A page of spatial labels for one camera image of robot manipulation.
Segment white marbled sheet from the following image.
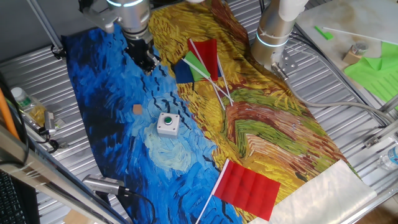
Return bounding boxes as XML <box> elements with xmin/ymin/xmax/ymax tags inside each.
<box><xmin>248</xmin><ymin>159</ymin><xmax>379</xmax><ymax>224</ymax></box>

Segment thin white stick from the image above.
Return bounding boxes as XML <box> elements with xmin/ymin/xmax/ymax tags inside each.
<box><xmin>322</xmin><ymin>26</ymin><xmax>398</xmax><ymax>44</ymax></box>

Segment clear water bottle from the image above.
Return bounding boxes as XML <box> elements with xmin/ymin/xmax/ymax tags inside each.
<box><xmin>377</xmin><ymin>144</ymin><xmax>398</xmax><ymax>171</ymax></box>

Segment small red flag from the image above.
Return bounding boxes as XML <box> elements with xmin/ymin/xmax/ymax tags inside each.
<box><xmin>187</xmin><ymin>38</ymin><xmax>226</xmax><ymax>111</ymax></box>

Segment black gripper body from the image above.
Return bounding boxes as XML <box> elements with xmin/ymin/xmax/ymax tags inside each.
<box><xmin>125</xmin><ymin>32</ymin><xmax>155</xmax><ymax>65</ymax></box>

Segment orange pole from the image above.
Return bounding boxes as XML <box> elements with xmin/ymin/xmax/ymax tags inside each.
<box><xmin>0</xmin><ymin>88</ymin><xmax>20</xmax><ymax>141</ymax></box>

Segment wooden block beside jar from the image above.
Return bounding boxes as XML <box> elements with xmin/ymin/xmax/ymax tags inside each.
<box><xmin>342</xmin><ymin>49</ymin><xmax>363</xmax><ymax>65</ymax></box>

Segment aluminium frame profile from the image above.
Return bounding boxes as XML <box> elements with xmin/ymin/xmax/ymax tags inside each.
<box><xmin>363</xmin><ymin>93</ymin><xmax>398</xmax><ymax>149</ymax></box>

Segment thin metal rod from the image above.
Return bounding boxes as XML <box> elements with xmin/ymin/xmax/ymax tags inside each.
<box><xmin>26</xmin><ymin>0</ymin><xmax>65</xmax><ymax>55</ymax></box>

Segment bottle with yellow liquid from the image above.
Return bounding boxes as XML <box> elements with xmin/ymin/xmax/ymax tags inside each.
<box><xmin>11</xmin><ymin>86</ymin><xmax>47</xmax><ymax>126</ymax></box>

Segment black device cable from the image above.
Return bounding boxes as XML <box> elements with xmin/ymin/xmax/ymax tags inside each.
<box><xmin>118</xmin><ymin>185</ymin><xmax>158</xmax><ymax>224</ymax></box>

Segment Van Gogh print tablecloth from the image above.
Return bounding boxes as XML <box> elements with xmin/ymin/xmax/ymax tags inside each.
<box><xmin>60</xmin><ymin>0</ymin><xmax>363</xmax><ymax>224</ymax></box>

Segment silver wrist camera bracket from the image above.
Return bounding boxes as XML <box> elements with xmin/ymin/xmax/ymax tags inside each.
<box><xmin>81</xmin><ymin>6</ymin><xmax>116</xmax><ymax>34</ymax></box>

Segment large red flag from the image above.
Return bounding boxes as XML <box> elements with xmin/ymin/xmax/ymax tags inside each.
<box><xmin>194</xmin><ymin>157</ymin><xmax>282</xmax><ymax>224</ymax></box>

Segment beige marble board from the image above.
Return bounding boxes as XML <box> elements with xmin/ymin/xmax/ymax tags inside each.
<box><xmin>294</xmin><ymin>0</ymin><xmax>398</xmax><ymax>105</ymax></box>

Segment small clear jar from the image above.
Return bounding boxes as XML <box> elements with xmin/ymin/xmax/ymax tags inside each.
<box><xmin>351</xmin><ymin>40</ymin><xmax>369</xmax><ymax>57</ymax></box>

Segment grey corrugated hose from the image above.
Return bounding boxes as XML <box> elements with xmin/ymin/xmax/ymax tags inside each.
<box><xmin>271</xmin><ymin>62</ymin><xmax>398</xmax><ymax>125</ymax></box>

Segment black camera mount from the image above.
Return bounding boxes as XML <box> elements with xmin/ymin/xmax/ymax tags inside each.
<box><xmin>36</xmin><ymin>127</ymin><xmax>68</xmax><ymax>154</ymax></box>

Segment bright green cloth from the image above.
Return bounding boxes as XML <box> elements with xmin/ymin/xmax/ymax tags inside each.
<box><xmin>343</xmin><ymin>41</ymin><xmax>398</xmax><ymax>108</ymax></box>

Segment large aluminium beam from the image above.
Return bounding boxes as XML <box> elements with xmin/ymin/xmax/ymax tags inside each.
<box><xmin>0</xmin><ymin>124</ymin><xmax>131</xmax><ymax>224</ymax></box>

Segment white box with green button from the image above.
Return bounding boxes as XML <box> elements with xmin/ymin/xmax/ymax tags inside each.
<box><xmin>156</xmin><ymin>112</ymin><xmax>181</xmax><ymax>139</ymax></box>

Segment small green flag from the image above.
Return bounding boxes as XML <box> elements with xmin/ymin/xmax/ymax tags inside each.
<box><xmin>182</xmin><ymin>50</ymin><xmax>234</xmax><ymax>103</ymax></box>

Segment small green plastic piece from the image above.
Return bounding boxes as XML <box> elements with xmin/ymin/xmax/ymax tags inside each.
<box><xmin>313</xmin><ymin>25</ymin><xmax>334</xmax><ymax>41</ymax></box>

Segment black keyboard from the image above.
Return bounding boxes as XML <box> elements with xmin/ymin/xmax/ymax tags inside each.
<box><xmin>0</xmin><ymin>169</ymin><xmax>41</xmax><ymax>224</ymax></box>

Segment small dark blue flag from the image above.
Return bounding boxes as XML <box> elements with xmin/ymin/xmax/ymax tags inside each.
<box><xmin>173</xmin><ymin>55</ymin><xmax>234</xmax><ymax>107</ymax></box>

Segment brown cardboard piece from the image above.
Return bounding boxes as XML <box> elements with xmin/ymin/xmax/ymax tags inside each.
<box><xmin>63</xmin><ymin>208</ymin><xmax>94</xmax><ymax>224</ymax></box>

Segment silver ribbed handheld device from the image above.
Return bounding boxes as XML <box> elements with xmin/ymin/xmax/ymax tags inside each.
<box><xmin>82</xmin><ymin>174</ymin><xmax>131</xmax><ymax>197</ymax></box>

